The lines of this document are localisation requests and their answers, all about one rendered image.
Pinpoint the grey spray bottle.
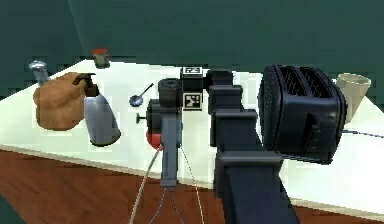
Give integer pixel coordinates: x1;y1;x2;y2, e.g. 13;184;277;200
72;72;122;148

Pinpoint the black toaster cable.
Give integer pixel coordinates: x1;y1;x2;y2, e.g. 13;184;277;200
342;129;384;139

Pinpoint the cream cup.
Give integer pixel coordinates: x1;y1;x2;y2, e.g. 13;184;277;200
335;72;372;125

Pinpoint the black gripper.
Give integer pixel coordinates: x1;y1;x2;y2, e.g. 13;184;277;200
128;77;206;224

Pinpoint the red apple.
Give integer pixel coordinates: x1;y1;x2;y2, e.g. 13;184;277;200
145;131;164;152

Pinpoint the white table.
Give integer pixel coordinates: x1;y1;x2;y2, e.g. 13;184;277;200
0;58;384;222

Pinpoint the black toaster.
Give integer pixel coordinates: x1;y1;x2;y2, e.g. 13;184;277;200
257;63;348;165

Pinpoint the red capped shaker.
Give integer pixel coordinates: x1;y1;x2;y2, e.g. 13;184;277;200
91;47;112;70

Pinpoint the grey metal bottle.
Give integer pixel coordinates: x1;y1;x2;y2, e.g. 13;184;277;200
28;59;52;88

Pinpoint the grey metal spoon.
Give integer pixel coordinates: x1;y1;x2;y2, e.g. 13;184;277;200
128;82;156;108

